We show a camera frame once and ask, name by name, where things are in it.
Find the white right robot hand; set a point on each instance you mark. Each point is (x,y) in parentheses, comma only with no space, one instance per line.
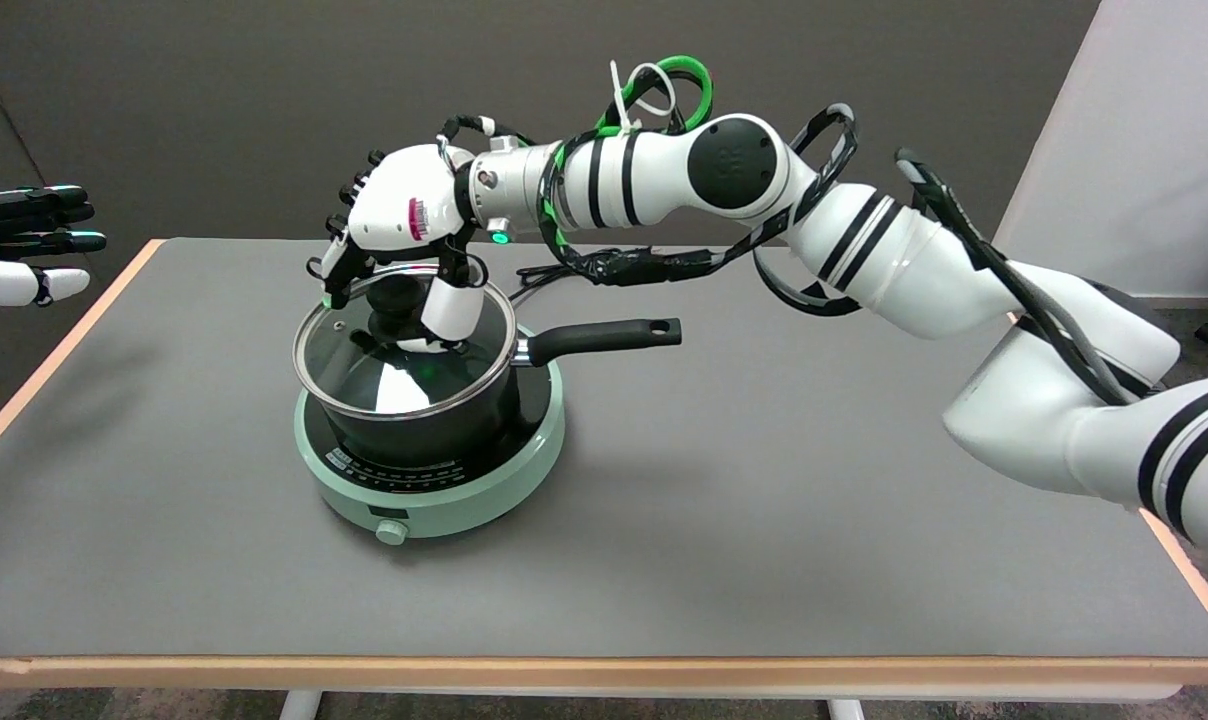
(394,200)

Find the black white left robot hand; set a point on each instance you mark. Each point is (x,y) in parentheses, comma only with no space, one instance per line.
(9,282)

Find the glass pot lid black knob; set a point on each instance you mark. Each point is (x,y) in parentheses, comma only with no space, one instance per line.
(404,385)

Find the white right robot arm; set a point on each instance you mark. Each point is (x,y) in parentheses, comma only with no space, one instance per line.
(729,165)

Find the mint green induction cooker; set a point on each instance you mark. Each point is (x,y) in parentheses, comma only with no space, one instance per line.
(464,500)

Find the white table leg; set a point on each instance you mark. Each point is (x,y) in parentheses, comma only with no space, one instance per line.
(846,710)
(300,705)

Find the grey table mat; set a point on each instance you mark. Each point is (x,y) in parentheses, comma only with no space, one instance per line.
(814,500)

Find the white partition panel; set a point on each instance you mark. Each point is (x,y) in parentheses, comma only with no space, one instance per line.
(1164,100)

